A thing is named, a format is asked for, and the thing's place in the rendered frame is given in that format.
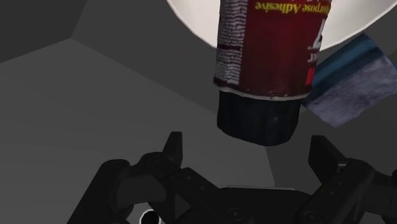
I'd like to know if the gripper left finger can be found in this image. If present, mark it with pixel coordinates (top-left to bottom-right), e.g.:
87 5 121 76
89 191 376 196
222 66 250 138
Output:
66 131 221 224

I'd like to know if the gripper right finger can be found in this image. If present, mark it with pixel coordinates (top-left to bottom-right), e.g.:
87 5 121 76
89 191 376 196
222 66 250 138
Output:
294 135 397 224

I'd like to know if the blue sponge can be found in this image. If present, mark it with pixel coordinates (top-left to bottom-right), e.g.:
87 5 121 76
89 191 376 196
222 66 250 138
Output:
301 32 397 129

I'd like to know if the dark red adhesive bottle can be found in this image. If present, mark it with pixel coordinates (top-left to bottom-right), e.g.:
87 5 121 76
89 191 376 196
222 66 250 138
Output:
213 0 333 146

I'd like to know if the white plate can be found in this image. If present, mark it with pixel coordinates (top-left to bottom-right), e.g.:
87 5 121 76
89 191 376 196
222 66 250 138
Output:
166 0 375 52

